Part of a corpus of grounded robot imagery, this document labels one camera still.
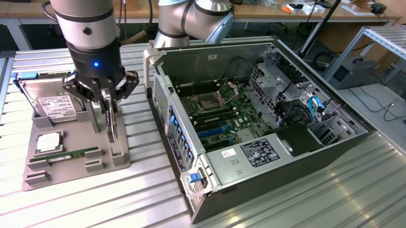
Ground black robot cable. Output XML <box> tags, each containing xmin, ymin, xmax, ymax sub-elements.
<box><xmin>118</xmin><ymin>0</ymin><xmax>154</xmax><ymax>46</ymax></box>

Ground blue wire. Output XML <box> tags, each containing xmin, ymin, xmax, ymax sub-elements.
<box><xmin>305</xmin><ymin>95</ymin><xmax>325</xmax><ymax>124</ymax></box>

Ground green RAM stick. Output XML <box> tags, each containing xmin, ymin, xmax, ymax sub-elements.
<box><xmin>30</xmin><ymin>147</ymin><xmax>98</xmax><ymax>164</ymax></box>

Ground graphics card with bracket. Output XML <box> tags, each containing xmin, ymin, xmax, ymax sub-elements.
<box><xmin>101</xmin><ymin>89</ymin><xmax>118</xmax><ymax>144</ymax></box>

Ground grey box device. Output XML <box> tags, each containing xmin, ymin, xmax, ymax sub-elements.
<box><xmin>328</xmin><ymin>57</ymin><xmax>380</xmax><ymax>90</ymax></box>

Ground silver hard disk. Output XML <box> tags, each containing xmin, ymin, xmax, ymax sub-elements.
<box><xmin>14</xmin><ymin>78</ymin><xmax>85</xmax><ymax>124</ymax></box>

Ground silver chipset heatsink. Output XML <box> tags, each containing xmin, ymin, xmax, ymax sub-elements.
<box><xmin>236</xmin><ymin>129</ymin><xmax>253</xmax><ymax>141</ymax></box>

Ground black wire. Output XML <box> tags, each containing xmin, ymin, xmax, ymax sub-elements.
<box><xmin>221</xmin><ymin>57</ymin><xmax>253</xmax><ymax>81</ymax></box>

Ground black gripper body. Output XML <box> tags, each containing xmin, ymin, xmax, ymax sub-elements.
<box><xmin>65</xmin><ymin>38</ymin><xmax>126</xmax><ymax>95</ymax></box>

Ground wooden desk with white legs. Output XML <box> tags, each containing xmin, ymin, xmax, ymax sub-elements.
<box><xmin>0</xmin><ymin>0</ymin><xmax>158</xmax><ymax>50</ymax></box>

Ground white papers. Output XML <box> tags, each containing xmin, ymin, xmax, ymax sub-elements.
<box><xmin>340</xmin><ymin>4</ymin><xmax>375</xmax><ymax>17</ymax></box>

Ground grey parts rack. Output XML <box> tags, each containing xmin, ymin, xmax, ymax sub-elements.
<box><xmin>19</xmin><ymin>99</ymin><xmax>130</xmax><ymax>192</ymax></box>

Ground open black PC case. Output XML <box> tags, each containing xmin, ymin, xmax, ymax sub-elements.
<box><xmin>142</xmin><ymin>35</ymin><xmax>377</xmax><ymax>225</ymax></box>

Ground long wooden desk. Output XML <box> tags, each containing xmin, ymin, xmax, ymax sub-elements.
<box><xmin>232</xmin><ymin>0</ymin><xmax>401</xmax><ymax>27</ymax></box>

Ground blue expansion slot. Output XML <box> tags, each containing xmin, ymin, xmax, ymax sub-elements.
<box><xmin>196</xmin><ymin>127</ymin><xmax>226</xmax><ymax>139</ymax></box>

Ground brown box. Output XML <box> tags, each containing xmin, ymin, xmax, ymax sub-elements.
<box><xmin>118</xmin><ymin>0</ymin><xmax>140</xmax><ymax>12</ymax></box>

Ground green motherboard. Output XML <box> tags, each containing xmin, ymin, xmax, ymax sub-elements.
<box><xmin>176</xmin><ymin>80</ymin><xmax>279</xmax><ymax>152</ymax></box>

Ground open socket cover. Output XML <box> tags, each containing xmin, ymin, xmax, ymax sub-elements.
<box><xmin>214</xmin><ymin>82</ymin><xmax>241</xmax><ymax>104</ymax></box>

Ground black power adapter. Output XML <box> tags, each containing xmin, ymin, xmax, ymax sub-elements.
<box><xmin>369</xmin><ymin>2</ymin><xmax>387</xmax><ymax>14</ymax></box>

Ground silver CPU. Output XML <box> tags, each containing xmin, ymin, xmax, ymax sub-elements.
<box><xmin>34</xmin><ymin>133</ymin><xmax>62</xmax><ymax>152</ymax></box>

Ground CPU socket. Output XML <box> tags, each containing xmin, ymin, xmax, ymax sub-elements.
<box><xmin>196</xmin><ymin>95</ymin><xmax>222</xmax><ymax>111</ymax></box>

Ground aluminium profile frame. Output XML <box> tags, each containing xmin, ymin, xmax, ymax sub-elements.
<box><xmin>323</xmin><ymin>25</ymin><xmax>406</xmax><ymax>84</ymax></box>

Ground perforated metal disk bay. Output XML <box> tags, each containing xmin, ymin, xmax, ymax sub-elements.
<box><xmin>248</xmin><ymin>63</ymin><xmax>291</xmax><ymax>112</ymax></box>

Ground slanted metal disk bay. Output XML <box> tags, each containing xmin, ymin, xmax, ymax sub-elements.
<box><xmin>308</xmin><ymin>114</ymin><xmax>360</xmax><ymax>147</ymax></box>

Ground black expansion slot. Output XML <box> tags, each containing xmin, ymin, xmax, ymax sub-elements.
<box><xmin>202</xmin><ymin>139</ymin><xmax>232</xmax><ymax>150</ymax></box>

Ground silver power supply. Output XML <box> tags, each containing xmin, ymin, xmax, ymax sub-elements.
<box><xmin>204</xmin><ymin>134</ymin><xmax>295</xmax><ymax>187</ymax></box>

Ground black plastic shroud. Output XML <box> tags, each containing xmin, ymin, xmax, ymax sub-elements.
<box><xmin>264</xmin><ymin>124</ymin><xmax>325</xmax><ymax>157</ymax></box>

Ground black pole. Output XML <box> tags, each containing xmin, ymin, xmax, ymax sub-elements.
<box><xmin>297</xmin><ymin>0</ymin><xmax>343</xmax><ymax>55</ymax></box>

